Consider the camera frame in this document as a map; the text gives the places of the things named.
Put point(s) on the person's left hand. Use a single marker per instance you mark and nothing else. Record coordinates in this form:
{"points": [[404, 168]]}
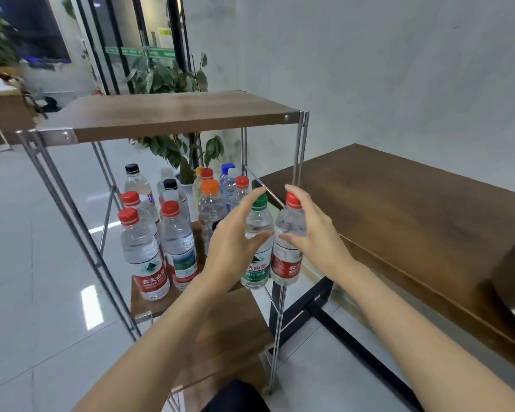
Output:
{"points": [[232, 249]]}

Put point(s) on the person's right hand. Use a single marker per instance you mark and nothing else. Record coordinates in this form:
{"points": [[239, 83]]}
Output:
{"points": [[322, 244]]}

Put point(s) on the green label plastic water bottle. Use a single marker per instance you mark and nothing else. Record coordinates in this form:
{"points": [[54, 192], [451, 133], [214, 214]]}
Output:
{"points": [[259, 268]]}

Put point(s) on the green red label plastic bottle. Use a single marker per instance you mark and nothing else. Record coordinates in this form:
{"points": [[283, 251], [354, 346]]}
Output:
{"points": [[286, 266]]}

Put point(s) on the orange cap clear plastic bottle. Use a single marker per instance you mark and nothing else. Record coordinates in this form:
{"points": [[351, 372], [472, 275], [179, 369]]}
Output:
{"points": [[211, 206]]}

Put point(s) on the blue cap plastic bottle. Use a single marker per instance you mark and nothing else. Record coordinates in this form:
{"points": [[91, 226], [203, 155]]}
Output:
{"points": [[227, 170]]}

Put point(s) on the orange label black cap bottle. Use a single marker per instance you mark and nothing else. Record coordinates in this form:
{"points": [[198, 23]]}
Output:
{"points": [[137, 180]]}

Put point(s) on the wooden metal shelf rack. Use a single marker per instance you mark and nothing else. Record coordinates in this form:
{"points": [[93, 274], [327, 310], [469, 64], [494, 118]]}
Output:
{"points": [[172, 111]]}

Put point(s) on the stainless steel water dispenser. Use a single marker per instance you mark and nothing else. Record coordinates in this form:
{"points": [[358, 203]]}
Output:
{"points": [[508, 270]]}

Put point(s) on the person's right forearm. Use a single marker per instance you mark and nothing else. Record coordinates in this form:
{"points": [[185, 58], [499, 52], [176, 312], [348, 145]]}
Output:
{"points": [[429, 347]]}

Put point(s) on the person's left forearm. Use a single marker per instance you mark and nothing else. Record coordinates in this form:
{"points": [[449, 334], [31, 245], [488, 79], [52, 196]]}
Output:
{"points": [[154, 356]]}

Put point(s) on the person's black trouser leg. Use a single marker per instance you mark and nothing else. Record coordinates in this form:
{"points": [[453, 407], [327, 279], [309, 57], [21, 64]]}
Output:
{"points": [[236, 397]]}

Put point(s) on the green potted plant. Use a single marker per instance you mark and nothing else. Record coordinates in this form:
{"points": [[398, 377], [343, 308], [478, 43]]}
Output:
{"points": [[167, 81]]}

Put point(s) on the background wooden table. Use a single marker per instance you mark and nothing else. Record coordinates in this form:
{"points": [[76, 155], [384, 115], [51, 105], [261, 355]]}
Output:
{"points": [[4, 111]]}

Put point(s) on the black metal table frame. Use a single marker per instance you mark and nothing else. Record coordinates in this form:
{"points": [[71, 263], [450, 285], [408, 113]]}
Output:
{"points": [[326, 330]]}

